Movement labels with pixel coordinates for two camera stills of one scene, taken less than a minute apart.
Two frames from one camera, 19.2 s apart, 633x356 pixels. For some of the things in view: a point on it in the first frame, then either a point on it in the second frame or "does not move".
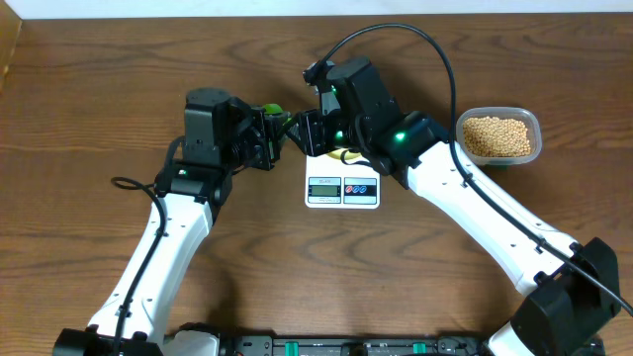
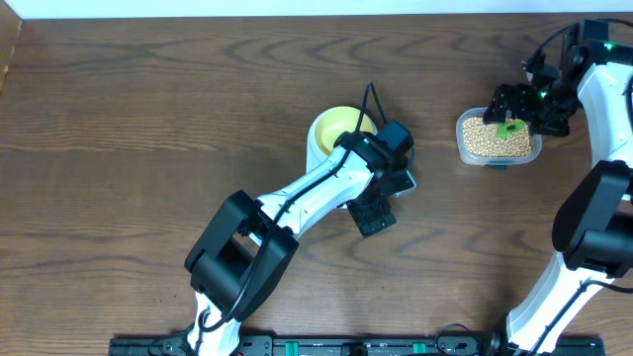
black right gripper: [313, 140] → [520, 93]
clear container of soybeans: [499, 135] does not move
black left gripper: [266, 126] → [365, 220]
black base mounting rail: [354, 345] does not move
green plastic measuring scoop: [273, 108] → [509, 127]
